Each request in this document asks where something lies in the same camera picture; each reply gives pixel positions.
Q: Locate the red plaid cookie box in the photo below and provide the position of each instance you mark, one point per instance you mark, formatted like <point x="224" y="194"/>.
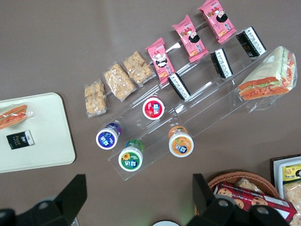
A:
<point x="240" y="193"/>

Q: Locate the black square snack packet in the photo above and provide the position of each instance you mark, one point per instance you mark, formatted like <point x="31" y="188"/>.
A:
<point x="20" y="140"/>

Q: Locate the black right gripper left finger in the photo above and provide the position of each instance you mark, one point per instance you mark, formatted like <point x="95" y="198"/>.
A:
<point x="70" y="197"/>

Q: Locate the cream rectangular tray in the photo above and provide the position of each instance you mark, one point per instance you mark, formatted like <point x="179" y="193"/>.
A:
<point x="47" y="146"/>

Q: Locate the purple gum bottle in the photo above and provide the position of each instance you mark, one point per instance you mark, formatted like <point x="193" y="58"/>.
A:
<point x="107" y="137"/>

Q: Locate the bagged rice cracker pack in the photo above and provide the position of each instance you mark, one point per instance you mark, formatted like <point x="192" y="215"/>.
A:
<point x="247" y="184"/>

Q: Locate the small wrapped triangle sandwich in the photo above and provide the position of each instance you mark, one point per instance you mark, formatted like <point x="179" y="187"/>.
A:
<point x="11" y="115"/>

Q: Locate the orange gum bottle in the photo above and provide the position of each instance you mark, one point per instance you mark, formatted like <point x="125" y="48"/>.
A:
<point x="181" y="143"/>

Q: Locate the clear wrapped rice crisp bar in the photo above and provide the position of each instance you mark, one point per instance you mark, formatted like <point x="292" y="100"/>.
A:
<point x="95" y="100"/>
<point x="138" y="67"/>
<point x="120" y="81"/>

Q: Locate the black white text packet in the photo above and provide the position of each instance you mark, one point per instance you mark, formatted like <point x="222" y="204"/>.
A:
<point x="251" y="42"/>
<point x="179" y="86"/>
<point x="221" y="63"/>

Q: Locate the red gum bottle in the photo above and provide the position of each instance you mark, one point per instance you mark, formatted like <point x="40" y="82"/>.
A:
<point x="153" y="108"/>

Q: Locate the green gum bottle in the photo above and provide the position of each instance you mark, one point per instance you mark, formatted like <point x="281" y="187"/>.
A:
<point x="130" y="159"/>

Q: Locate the clear acrylic stepped display stand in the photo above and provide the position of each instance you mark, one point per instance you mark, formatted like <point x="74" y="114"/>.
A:
<point x="211" y="113"/>

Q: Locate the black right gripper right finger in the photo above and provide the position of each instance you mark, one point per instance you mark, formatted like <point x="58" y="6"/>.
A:
<point x="204" y="200"/>

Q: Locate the large wrapped triangle sandwich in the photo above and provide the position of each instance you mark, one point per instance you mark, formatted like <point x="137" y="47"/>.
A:
<point x="263" y="70"/>

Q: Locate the dark rimmed rectangular tray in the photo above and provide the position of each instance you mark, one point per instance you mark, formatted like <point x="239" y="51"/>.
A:
<point x="272" y="164"/>

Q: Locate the wicker basket with snacks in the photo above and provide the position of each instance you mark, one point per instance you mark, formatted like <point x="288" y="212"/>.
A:
<point x="266" y="183"/>

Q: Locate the pink cartoon snack pack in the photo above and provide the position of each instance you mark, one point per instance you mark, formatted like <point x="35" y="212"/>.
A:
<point x="190" y="41"/>
<point x="217" y="20"/>
<point x="161" y="61"/>

